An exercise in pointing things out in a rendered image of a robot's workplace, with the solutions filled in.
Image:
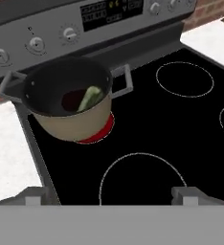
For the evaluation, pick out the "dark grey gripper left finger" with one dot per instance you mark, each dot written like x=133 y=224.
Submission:
x=37 y=195

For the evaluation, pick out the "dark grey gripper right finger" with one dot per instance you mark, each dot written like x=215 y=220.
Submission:
x=187 y=195

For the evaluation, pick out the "dark avocado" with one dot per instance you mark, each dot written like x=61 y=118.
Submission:
x=73 y=99

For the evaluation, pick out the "green cucumber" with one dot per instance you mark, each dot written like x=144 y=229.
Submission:
x=89 y=97

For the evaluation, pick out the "black glass hob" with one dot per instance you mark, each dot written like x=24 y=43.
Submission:
x=155 y=127

